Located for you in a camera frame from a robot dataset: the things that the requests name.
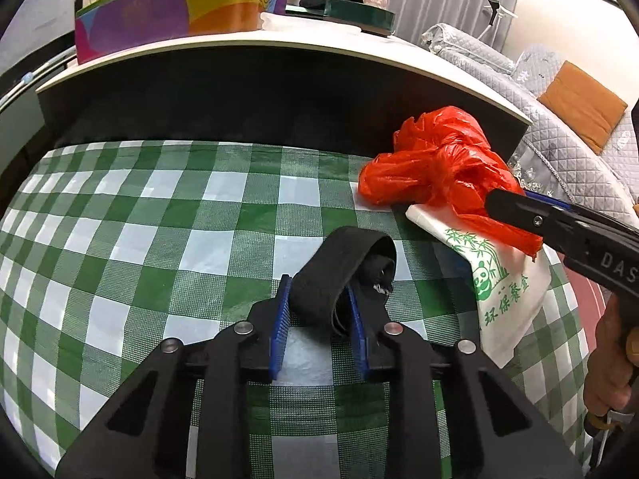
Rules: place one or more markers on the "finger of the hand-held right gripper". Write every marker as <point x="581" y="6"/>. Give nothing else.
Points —
<point x="529" y="214"/>
<point x="549" y="199"/>

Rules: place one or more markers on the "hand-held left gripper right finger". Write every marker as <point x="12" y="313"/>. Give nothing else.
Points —
<point x="360" y="344"/>

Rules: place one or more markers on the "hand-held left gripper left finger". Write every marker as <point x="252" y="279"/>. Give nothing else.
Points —
<point x="279" y="339"/>

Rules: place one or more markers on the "white panda print bag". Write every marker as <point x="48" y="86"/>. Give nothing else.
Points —
<point x="519" y="309"/>

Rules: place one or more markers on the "red plastic bag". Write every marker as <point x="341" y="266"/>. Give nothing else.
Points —
<point x="439" y="159"/>

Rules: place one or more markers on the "person's right hand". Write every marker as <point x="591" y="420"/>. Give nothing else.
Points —
<point x="611" y="354"/>

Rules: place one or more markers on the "grey quilted covered sofa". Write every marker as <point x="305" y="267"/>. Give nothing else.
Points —
<point x="559" y="159"/>

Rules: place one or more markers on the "orange cushion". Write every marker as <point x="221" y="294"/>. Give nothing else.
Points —
<point x="581" y="105"/>

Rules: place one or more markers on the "green checked tablecloth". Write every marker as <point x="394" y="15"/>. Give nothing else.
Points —
<point x="150" y="219"/>

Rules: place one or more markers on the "white standing steamer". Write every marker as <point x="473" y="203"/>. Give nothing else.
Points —
<point x="496" y="15"/>

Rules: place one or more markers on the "white coffee table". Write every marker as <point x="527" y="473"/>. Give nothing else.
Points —
<point x="249" y="95"/>

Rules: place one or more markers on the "dark green round box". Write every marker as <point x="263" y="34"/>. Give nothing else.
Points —
<point x="359" y="17"/>

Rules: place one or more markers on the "colourful tin box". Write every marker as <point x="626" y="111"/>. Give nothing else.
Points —
<point x="150" y="15"/>

